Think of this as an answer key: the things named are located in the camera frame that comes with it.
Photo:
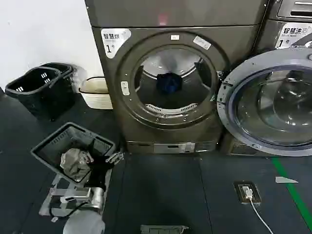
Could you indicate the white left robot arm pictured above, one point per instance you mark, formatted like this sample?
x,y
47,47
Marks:
x,y
84,223

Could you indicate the green floor tape stripe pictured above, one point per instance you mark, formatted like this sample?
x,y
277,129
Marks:
x,y
292,192

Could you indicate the grey plastic laundry basket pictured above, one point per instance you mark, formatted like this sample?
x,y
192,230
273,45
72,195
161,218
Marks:
x,y
63,140

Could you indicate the white power plug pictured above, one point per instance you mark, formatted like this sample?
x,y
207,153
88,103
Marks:
x,y
248,193

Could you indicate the grey dryer with round opening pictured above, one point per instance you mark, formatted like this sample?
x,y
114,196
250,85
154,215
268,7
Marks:
x,y
175,136

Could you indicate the white plastic laundry basket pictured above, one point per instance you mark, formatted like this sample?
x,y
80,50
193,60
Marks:
x,y
96,96

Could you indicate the grey washing machine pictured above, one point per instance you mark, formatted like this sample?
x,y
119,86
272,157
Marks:
x,y
270,34

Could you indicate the round glass dryer door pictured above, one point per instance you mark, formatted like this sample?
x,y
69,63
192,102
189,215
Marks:
x,y
229,102

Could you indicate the white washer label sticker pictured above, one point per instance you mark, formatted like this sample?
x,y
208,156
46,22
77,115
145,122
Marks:
x,y
293,34

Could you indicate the grey floor tape piece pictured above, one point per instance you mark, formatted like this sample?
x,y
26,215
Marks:
x,y
285,180

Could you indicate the white dryer label sticker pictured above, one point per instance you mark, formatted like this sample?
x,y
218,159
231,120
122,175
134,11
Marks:
x,y
114,42

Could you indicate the metal floor socket box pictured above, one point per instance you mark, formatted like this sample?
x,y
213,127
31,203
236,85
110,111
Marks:
x,y
240,195

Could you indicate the dark blue garment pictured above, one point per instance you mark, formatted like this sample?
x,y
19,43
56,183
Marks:
x,y
169,83

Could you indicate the black plastic laundry basket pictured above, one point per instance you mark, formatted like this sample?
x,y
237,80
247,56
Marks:
x,y
62,67
36,97

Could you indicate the grey crumpled garment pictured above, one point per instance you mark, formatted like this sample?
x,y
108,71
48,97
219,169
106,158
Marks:
x,y
74,164

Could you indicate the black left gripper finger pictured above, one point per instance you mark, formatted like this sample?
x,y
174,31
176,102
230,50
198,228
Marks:
x,y
118,155
112,161

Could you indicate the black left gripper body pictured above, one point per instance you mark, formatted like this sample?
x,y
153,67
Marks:
x,y
98,171

